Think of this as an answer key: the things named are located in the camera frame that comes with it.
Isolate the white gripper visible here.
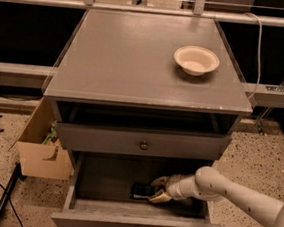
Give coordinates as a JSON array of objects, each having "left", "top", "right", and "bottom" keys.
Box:
[{"left": 149, "top": 174, "right": 193, "bottom": 204}]

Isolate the blue rxbar wrapper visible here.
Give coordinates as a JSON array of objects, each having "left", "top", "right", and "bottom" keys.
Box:
[{"left": 130, "top": 183, "right": 160, "bottom": 200}]

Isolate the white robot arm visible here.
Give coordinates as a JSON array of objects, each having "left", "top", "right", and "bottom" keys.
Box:
[{"left": 149, "top": 166, "right": 284, "bottom": 227}]

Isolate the round upper drawer knob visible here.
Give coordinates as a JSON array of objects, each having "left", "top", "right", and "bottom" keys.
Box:
[{"left": 140, "top": 141, "right": 149, "bottom": 150}]

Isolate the grey upper drawer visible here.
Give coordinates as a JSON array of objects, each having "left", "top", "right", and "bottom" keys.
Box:
[{"left": 56, "top": 123, "right": 231, "bottom": 161}]

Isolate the grey open lower drawer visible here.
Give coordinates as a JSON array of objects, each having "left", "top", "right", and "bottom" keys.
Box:
[{"left": 52, "top": 152, "right": 221, "bottom": 227}]

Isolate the grey wooden drawer cabinet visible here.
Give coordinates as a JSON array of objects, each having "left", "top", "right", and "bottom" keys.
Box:
[{"left": 37, "top": 2, "right": 262, "bottom": 184}]

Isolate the green item in box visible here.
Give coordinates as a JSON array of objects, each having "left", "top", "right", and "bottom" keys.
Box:
[{"left": 43, "top": 122, "right": 57, "bottom": 144}]

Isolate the black metal floor bar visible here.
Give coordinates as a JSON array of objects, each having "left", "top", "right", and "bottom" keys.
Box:
[{"left": 0, "top": 163, "right": 21, "bottom": 219}]

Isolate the white cable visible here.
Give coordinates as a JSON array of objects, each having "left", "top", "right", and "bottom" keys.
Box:
[{"left": 236, "top": 12, "right": 267, "bottom": 102}]

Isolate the black floor cable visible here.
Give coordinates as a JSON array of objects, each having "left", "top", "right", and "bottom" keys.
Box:
[{"left": 0, "top": 166, "right": 32, "bottom": 227}]

